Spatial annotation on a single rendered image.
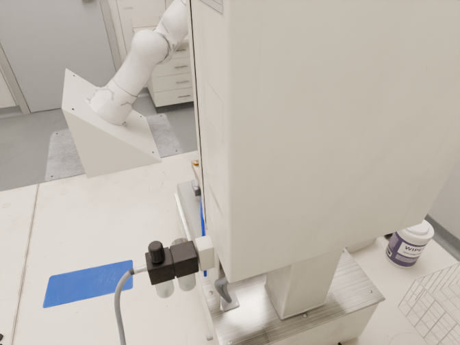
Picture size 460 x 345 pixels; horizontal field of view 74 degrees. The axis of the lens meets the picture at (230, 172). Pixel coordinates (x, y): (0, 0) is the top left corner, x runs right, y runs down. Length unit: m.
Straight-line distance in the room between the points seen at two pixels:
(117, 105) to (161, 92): 1.99
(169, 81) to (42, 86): 1.34
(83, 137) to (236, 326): 0.87
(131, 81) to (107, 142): 0.25
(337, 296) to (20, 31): 3.47
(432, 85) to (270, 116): 0.18
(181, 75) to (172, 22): 2.03
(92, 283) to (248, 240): 0.68
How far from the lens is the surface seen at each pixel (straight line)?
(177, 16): 1.25
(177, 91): 3.31
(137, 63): 1.24
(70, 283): 1.01
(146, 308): 0.90
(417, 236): 0.96
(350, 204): 0.42
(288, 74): 0.27
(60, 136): 1.69
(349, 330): 0.81
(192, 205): 0.75
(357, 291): 0.74
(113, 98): 1.30
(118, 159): 1.30
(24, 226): 1.24
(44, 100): 3.88
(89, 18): 3.60
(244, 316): 0.66
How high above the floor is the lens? 1.52
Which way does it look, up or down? 38 degrees down
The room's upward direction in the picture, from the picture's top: straight up
